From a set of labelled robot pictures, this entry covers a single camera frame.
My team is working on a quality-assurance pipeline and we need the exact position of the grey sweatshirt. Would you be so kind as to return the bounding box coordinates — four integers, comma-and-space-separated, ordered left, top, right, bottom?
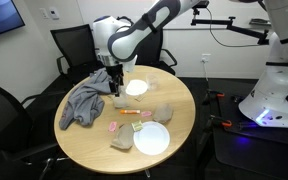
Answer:
59, 68, 111, 130

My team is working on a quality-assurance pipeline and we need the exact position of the black office chair foreground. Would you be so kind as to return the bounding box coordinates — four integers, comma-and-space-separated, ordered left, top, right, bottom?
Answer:
0, 87, 67, 180

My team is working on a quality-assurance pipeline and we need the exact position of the brown napkin at front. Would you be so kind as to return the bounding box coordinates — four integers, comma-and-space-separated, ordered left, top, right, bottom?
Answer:
111, 124, 134, 150

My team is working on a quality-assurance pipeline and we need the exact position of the white light switch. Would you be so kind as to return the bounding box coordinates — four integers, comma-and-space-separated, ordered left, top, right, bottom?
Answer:
39, 8, 49, 19

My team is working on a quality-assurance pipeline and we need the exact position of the black office chair left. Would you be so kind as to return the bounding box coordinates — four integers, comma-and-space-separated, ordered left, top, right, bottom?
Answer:
51, 24, 104, 84

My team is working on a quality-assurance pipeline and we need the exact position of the orange black clamp upper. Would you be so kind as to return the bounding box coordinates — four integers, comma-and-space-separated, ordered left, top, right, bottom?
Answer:
202, 89, 225, 105

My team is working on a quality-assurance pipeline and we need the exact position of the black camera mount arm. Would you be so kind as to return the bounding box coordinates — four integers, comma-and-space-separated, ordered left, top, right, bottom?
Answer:
191, 17, 269, 45

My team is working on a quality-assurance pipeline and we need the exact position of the brown napkin by sweatshirt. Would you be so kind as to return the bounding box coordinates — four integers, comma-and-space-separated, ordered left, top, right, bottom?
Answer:
113, 94, 128, 109

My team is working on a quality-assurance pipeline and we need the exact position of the wall monitor screen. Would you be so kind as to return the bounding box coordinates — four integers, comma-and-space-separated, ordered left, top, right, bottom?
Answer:
0, 0, 25, 34

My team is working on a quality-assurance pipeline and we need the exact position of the white wall outlet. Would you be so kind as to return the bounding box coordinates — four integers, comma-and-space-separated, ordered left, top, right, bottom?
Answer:
201, 54, 210, 63

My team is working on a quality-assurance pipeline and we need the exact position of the clear plastic cup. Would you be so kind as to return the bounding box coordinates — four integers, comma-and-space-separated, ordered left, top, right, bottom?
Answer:
146, 74, 159, 90

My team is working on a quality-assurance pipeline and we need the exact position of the large white plate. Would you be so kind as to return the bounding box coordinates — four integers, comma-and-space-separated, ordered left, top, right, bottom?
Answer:
133, 121, 170, 155

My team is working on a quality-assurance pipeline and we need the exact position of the black office chair right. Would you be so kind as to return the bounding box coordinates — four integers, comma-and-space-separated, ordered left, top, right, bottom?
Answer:
136, 30, 177, 75

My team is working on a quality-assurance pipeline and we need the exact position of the white wall thermostat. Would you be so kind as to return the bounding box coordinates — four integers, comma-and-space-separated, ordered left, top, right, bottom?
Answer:
49, 7, 59, 20

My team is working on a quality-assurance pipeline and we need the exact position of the black office chair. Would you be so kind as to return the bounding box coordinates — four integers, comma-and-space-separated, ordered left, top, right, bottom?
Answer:
51, 24, 104, 84
136, 30, 177, 75

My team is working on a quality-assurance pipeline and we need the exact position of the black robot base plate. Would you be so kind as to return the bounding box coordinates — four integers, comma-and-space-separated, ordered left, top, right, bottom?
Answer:
213, 127, 288, 180

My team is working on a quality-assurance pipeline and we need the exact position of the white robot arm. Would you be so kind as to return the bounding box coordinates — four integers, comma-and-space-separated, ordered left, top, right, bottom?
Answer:
90, 0, 288, 128

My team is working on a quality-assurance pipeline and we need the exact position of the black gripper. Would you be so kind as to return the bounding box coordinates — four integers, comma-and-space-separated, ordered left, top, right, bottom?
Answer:
106, 64, 124, 97

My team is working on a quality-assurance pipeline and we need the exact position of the pink packet at front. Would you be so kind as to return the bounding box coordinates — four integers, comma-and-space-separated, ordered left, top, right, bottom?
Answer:
108, 122, 117, 132

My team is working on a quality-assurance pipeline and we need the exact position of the orange black clamp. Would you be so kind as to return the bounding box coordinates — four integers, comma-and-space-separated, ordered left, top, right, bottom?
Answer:
204, 115, 232, 132
202, 89, 225, 105

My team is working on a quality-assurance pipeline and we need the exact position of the green yellow packet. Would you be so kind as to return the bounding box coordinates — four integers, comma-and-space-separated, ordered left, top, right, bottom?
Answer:
132, 121, 143, 132

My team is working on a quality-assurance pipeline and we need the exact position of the black cable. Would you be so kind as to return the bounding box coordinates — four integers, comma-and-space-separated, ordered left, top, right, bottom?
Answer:
203, 7, 262, 48

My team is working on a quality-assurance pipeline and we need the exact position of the small white plate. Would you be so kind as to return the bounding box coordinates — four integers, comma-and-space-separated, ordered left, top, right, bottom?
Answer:
126, 79, 148, 96

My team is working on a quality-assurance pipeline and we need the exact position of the orange black clamp lower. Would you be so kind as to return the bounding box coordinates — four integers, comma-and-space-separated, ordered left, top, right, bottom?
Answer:
204, 115, 232, 132

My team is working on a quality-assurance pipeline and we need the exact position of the brown napkin at right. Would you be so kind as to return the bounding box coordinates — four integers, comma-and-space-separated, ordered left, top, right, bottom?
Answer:
153, 103, 173, 123

